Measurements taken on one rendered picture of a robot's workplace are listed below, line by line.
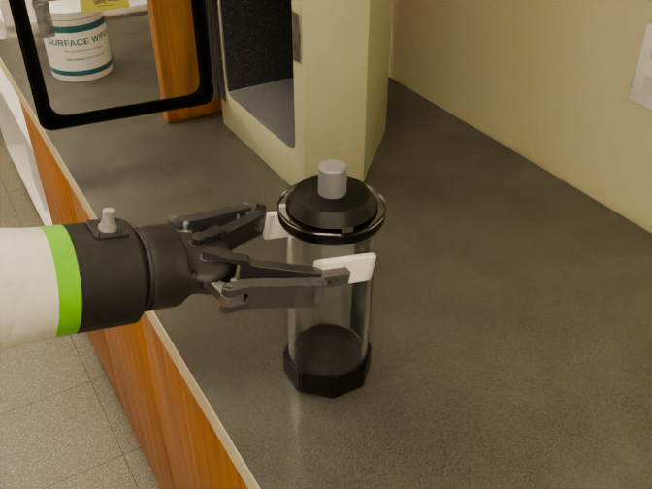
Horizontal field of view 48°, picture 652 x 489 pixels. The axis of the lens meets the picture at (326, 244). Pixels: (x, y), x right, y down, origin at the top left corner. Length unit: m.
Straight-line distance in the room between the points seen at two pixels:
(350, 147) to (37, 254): 0.66
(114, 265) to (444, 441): 0.40
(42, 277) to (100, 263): 0.05
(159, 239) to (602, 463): 0.50
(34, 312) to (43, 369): 1.75
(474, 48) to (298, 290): 0.86
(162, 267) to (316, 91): 0.52
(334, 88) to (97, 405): 1.35
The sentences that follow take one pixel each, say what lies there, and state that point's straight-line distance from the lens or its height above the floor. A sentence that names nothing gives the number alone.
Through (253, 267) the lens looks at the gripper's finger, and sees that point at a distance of 0.66.
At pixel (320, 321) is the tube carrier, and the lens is 0.76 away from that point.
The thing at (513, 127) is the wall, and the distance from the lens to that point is 1.37.
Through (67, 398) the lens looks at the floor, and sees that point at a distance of 2.23.
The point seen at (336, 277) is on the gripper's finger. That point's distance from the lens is 0.68.
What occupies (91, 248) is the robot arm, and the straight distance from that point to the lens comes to 0.61.
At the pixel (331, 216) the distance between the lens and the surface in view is 0.68.
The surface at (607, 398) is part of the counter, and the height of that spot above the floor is 0.94.
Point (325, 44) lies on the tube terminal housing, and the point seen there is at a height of 1.19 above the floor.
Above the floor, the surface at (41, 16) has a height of 1.19.
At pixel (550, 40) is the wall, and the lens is 1.28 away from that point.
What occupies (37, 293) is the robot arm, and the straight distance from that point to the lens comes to 0.59.
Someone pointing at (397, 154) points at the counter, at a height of 0.94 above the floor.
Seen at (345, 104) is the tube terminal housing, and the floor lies 1.09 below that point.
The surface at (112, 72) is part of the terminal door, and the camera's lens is 1.31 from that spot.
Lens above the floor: 1.55
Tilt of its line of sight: 36 degrees down
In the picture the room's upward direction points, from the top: straight up
